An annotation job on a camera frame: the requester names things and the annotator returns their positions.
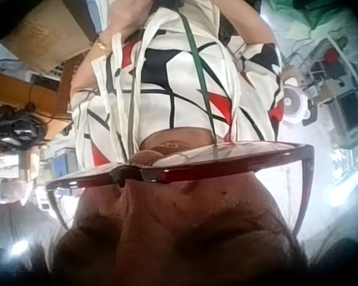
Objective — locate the person's left hand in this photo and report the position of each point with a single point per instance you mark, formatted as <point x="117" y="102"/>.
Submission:
<point x="128" y="18"/>

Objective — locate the brown cardboard box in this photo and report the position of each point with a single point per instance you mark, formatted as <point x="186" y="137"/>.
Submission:
<point x="47" y="32"/>

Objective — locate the wooden table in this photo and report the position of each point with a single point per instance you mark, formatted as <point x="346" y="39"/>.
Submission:
<point x="21" y="92"/>

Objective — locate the blue box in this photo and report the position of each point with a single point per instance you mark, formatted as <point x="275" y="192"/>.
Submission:
<point x="62" y="162"/>

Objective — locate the white round fan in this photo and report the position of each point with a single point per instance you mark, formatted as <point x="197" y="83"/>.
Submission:
<point x="293" y="101"/>

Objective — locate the green cloth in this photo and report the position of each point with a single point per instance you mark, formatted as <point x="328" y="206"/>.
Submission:
<point x="319" y="13"/>

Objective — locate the red and black machine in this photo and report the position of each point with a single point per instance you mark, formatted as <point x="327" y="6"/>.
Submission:
<point x="331" y="61"/>

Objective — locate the grey monitor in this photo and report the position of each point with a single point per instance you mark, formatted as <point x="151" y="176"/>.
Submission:
<point x="347" y="117"/>

